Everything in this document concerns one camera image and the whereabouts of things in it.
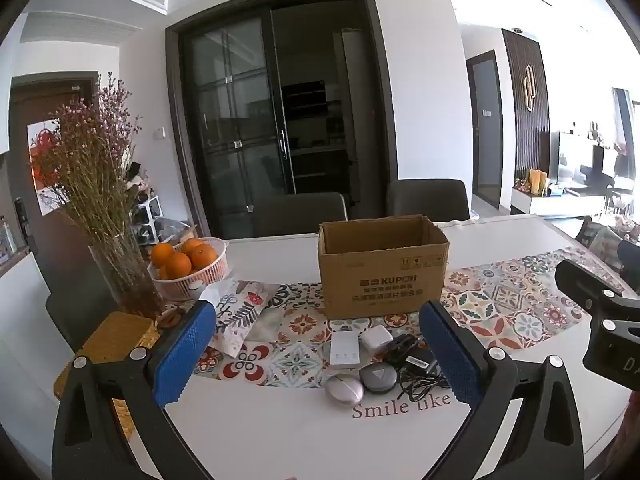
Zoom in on dried pink flowers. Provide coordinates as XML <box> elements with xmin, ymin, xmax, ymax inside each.
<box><xmin>31</xmin><ymin>72</ymin><xmax>147</xmax><ymax>253</ymax></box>

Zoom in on television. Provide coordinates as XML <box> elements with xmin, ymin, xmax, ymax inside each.
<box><xmin>550</xmin><ymin>130</ymin><xmax>617</xmax><ymax>187</ymax></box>

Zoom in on white television cabinet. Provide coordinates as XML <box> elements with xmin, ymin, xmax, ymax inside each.
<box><xmin>510</xmin><ymin>185</ymin><xmax>607</xmax><ymax>217</ymax></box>

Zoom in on white battery charger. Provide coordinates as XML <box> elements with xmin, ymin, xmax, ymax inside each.
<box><xmin>330</xmin><ymin>331</ymin><xmax>361</xmax><ymax>367</ymax></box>

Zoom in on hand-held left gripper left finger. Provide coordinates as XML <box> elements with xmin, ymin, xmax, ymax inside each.
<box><xmin>51</xmin><ymin>300</ymin><xmax>217</xmax><ymax>480</ymax></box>

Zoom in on dark slatted wall panel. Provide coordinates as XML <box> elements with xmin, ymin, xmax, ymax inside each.
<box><xmin>501</xmin><ymin>29</ymin><xmax>551</xmax><ymax>196</ymax></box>

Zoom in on red door decoration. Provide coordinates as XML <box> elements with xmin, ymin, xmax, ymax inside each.
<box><xmin>30</xmin><ymin>127</ymin><xmax>62</xmax><ymax>186</ymax></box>

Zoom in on patterned table runner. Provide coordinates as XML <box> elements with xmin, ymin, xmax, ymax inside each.
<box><xmin>192</xmin><ymin>245</ymin><xmax>626</xmax><ymax>388</ymax></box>

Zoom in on grey oval device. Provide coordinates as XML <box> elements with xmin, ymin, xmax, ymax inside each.
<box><xmin>359</xmin><ymin>363</ymin><xmax>401</xmax><ymax>393</ymax></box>

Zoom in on woven yellow placemat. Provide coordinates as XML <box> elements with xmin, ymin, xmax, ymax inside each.
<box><xmin>54</xmin><ymin>310</ymin><xmax>161</xmax><ymax>441</ymax></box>

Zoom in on brown entrance door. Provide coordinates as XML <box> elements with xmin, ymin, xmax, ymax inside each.
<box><xmin>9</xmin><ymin>72</ymin><xmax>101</xmax><ymax>286</ymax></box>

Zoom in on dark dining chair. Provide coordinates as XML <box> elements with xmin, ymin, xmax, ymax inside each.
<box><xmin>45</xmin><ymin>280</ymin><xmax>118</xmax><ymax>353</ymax></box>
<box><xmin>385</xmin><ymin>179</ymin><xmax>471</xmax><ymax>223</ymax></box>
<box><xmin>252</xmin><ymin>191</ymin><xmax>349</xmax><ymax>239</ymax></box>

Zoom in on clear plastic bag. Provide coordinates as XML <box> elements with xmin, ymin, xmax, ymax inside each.
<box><xmin>140</xmin><ymin>217</ymin><xmax>198</xmax><ymax>249</ymax></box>

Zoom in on glass vase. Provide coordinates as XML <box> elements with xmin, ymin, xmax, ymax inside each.
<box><xmin>89</xmin><ymin>232</ymin><xmax>164</xmax><ymax>321</ymax></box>

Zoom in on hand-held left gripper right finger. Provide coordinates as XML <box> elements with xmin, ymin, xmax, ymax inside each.
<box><xmin>419</xmin><ymin>300</ymin><xmax>599</xmax><ymax>480</ymax></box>

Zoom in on grey room door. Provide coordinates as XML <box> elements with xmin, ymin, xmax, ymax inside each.
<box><xmin>465</xmin><ymin>50</ymin><xmax>504</xmax><ymax>211</ymax></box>

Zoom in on black door lock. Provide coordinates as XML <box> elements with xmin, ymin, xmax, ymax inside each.
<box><xmin>14</xmin><ymin>197</ymin><xmax>39</xmax><ymax>257</ymax></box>

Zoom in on floral fabric tissue cover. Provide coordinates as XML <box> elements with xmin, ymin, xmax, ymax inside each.
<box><xmin>197</xmin><ymin>280</ymin><xmax>283</xmax><ymax>358</ymax></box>

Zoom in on patterned sofa cushion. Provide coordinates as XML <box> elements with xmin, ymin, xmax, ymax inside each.
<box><xmin>575</xmin><ymin>215</ymin><xmax>640</xmax><ymax>273</ymax></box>

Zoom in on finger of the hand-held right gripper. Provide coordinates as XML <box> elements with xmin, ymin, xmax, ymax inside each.
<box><xmin>555</xmin><ymin>259</ymin><xmax>640</xmax><ymax>333</ymax></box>

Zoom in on white shelf rack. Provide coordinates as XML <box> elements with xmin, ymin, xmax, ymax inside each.
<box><xmin>131</xmin><ymin>194</ymin><xmax>164</xmax><ymax>241</ymax></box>

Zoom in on brown cardboard box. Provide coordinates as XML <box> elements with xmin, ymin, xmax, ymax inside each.
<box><xmin>318</xmin><ymin>215</ymin><xmax>450</xmax><ymax>321</ymax></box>

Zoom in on dark sliding glass door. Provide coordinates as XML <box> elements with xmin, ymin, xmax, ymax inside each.
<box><xmin>165</xmin><ymin>0</ymin><xmax>401</xmax><ymax>241</ymax></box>

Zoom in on white fruit basket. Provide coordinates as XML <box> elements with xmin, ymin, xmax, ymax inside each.
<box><xmin>147</xmin><ymin>238</ymin><xmax>232</xmax><ymax>302</ymax></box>

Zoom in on white cube adapter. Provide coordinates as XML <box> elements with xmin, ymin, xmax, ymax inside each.
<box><xmin>361</xmin><ymin>329</ymin><xmax>394</xmax><ymax>352</ymax></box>

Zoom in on black power adapter with cable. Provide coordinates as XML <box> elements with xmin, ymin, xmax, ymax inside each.
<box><xmin>384</xmin><ymin>334</ymin><xmax>452</xmax><ymax>402</ymax></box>

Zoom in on silver oval device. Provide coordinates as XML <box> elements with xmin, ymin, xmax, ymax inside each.
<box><xmin>324</xmin><ymin>373</ymin><xmax>365</xmax><ymax>409</ymax></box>

